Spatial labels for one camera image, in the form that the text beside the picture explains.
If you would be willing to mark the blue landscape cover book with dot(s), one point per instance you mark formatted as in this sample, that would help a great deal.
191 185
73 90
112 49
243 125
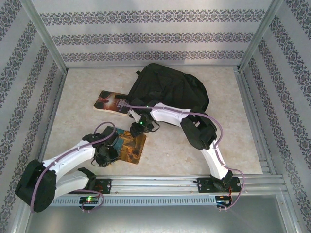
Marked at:
133 150

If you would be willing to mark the dark red cover book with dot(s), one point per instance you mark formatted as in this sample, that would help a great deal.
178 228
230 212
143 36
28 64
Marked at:
109 102

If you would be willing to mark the black backpack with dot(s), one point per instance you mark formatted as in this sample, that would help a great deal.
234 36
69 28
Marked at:
175 87

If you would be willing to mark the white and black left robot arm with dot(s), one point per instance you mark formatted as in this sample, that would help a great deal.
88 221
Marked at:
70 155

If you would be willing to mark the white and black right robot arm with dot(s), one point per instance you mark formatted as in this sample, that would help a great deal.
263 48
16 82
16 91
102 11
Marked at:
167 114

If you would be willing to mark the grey metal sheet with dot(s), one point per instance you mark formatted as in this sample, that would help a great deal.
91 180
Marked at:
155 221

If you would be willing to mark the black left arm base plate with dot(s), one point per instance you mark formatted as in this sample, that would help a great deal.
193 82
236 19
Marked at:
107 185

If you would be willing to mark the aluminium mounting rail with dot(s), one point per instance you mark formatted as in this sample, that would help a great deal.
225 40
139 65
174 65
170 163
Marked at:
155 184

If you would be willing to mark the aluminium side rail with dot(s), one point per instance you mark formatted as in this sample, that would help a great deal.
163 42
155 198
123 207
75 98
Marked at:
58 97
253 116

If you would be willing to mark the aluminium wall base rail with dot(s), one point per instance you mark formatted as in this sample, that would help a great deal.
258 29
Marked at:
97 66

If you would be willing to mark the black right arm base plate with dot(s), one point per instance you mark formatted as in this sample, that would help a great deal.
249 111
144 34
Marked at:
204 187

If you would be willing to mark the aluminium frame post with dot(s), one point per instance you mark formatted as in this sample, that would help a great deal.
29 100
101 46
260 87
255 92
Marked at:
43 36
261 36

